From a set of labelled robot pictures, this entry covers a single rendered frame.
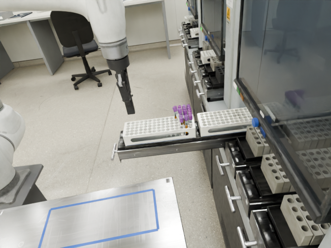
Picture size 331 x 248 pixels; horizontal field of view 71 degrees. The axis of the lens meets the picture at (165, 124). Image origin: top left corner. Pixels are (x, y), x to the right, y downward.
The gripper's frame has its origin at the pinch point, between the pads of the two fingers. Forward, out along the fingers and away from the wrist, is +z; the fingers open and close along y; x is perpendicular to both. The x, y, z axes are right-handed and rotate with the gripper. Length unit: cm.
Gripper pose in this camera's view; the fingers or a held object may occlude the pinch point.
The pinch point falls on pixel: (129, 106)
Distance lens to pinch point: 92.5
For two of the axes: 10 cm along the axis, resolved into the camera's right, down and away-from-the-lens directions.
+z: 1.2, 7.9, 6.0
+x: -9.9, 1.2, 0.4
